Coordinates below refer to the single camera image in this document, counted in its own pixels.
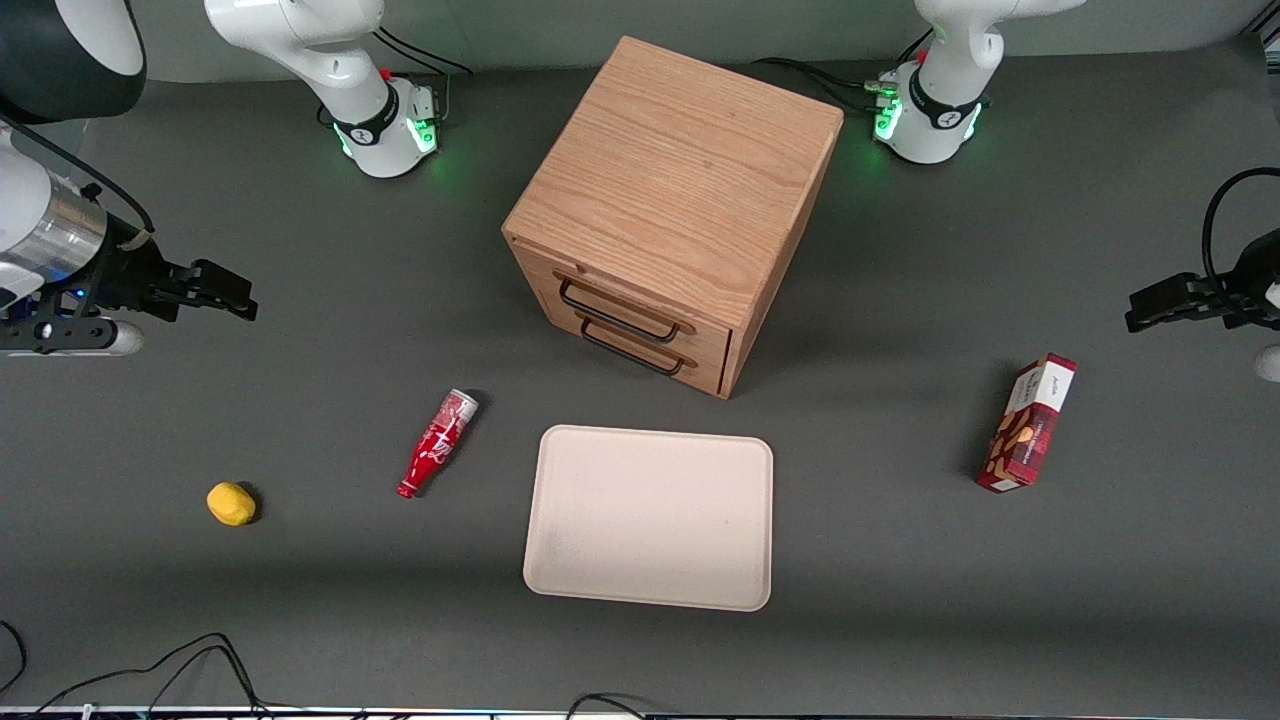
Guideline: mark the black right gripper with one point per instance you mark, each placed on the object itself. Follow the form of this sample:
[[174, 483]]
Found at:
[[122, 278]]

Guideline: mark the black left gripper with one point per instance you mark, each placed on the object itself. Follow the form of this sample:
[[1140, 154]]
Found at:
[[1256, 274]]

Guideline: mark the red coke bottle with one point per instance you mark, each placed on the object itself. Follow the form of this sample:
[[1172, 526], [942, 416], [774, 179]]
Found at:
[[438, 445]]

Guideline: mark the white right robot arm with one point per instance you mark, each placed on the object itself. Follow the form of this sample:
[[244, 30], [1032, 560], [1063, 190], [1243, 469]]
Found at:
[[310, 50]]

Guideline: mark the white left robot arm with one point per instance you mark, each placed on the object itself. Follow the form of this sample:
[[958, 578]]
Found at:
[[950, 90]]

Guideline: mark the beige plastic tray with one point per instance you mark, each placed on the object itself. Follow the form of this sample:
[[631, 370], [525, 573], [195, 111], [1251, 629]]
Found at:
[[650, 520]]

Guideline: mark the red plaid cookie box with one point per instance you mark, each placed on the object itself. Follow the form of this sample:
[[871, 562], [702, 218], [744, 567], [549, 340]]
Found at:
[[1028, 425]]

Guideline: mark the yellow lemon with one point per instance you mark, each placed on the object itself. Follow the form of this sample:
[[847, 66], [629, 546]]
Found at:
[[231, 504]]

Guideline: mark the wooden drawer front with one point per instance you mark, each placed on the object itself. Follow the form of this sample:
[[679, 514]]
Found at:
[[705, 332], [712, 372]]

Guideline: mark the wooden drawer cabinet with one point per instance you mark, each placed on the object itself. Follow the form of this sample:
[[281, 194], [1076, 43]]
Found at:
[[690, 170]]

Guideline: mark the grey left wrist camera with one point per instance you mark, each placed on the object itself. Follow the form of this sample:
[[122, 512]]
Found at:
[[1270, 363]]

